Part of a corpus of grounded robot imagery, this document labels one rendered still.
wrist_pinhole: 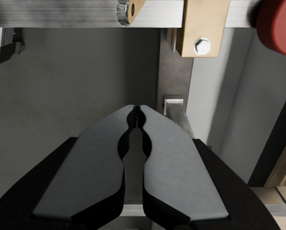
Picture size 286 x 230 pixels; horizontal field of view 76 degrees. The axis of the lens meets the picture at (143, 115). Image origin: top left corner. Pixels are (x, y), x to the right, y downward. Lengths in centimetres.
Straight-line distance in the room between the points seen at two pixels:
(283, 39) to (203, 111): 39
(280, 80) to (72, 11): 39
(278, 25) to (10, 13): 30
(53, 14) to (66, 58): 97
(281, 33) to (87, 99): 118
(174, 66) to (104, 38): 76
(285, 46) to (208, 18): 9
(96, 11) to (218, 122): 51
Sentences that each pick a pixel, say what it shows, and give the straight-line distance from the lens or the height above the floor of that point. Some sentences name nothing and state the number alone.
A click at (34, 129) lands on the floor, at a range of 161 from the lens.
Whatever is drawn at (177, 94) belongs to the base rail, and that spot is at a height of 70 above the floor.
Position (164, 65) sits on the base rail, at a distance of 44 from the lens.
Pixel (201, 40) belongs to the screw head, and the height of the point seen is 88.
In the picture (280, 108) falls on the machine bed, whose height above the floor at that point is 80.
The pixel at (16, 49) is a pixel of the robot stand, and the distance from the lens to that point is 128.
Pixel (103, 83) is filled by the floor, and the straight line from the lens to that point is 123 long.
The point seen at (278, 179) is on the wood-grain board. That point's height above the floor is 89.
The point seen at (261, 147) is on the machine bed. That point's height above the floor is 79.
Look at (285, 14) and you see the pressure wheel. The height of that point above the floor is 91.
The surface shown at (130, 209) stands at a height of 96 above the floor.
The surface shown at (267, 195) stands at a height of 94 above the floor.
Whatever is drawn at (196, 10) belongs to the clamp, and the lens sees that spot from 25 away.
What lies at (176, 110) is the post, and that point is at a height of 77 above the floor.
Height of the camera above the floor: 112
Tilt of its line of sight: 58 degrees down
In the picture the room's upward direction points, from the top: 180 degrees clockwise
